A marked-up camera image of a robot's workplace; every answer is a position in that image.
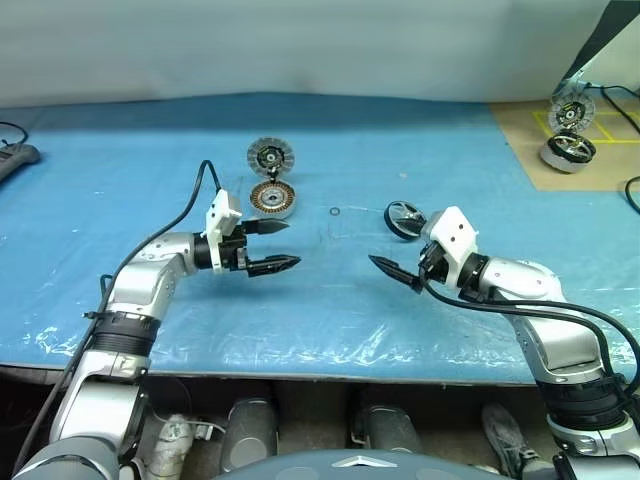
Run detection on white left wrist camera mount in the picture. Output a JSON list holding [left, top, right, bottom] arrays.
[[201, 188, 245, 274]]

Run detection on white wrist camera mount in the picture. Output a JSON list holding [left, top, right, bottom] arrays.
[[201, 188, 245, 274], [421, 205, 482, 290]]

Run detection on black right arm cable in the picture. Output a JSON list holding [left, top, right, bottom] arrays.
[[417, 264, 640, 401]]

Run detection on grey metal stand foot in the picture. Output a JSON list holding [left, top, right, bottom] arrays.
[[551, 73, 587, 102]]

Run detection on brown cardboard mat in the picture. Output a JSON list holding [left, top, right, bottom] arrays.
[[491, 97, 640, 193]]

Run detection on motor stator with copper windings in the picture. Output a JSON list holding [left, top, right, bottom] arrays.
[[248, 178, 302, 221]]

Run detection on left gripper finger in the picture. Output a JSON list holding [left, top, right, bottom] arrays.
[[243, 218, 292, 237], [246, 254, 303, 279]]

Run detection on grey sneaker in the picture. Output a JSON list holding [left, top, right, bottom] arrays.
[[480, 403, 542, 479]]

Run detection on finned motor cover with circuit board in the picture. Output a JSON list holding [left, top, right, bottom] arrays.
[[246, 136, 296, 177]]

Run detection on white wrapped bundle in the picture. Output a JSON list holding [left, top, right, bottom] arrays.
[[151, 413, 197, 480]]

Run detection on spare grey motor with rotor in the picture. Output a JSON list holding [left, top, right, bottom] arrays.
[[539, 131, 598, 175]]

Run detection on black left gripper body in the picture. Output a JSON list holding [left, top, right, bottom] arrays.
[[218, 223, 251, 274]]

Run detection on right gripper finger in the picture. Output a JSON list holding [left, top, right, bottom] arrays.
[[368, 254, 422, 297]]

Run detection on black slanted panel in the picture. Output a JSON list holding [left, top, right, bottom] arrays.
[[563, 0, 640, 85]]

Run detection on small white plug connector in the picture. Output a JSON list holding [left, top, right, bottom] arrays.
[[192, 422, 227, 442]]

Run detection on black power strip cable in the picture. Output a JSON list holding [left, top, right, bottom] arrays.
[[0, 121, 30, 151]]

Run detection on spare finned motor cover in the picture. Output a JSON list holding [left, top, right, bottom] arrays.
[[547, 96, 595, 136]]

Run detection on dark rounded cylinder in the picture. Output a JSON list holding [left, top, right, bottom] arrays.
[[226, 397, 280, 474], [355, 403, 425, 457]]

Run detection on thin black cable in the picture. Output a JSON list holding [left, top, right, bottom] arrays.
[[582, 82, 640, 212]]

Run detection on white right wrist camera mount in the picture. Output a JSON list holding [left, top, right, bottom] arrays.
[[421, 205, 482, 290]]

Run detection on grey robot torso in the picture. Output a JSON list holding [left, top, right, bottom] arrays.
[[208, 448, 417, 480]]

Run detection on black silver rotor cap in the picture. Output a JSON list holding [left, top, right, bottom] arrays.
[[383, 201, 428, 243]]

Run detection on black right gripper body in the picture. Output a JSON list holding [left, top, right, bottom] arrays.
[[418, 239, 454, 287]]

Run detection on black power strip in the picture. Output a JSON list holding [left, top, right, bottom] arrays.
[[0, 144, 42, 184]]

